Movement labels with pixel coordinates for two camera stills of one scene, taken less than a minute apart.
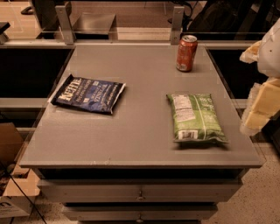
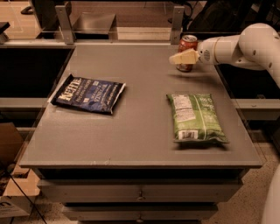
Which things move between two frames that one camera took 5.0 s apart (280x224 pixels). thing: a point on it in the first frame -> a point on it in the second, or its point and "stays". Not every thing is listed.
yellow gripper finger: x=251 y=53 -> x=210 y=51
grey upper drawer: x=142 y=190 stays
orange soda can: x=185 y=52 stays
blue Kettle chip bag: x=88 y=94 stays
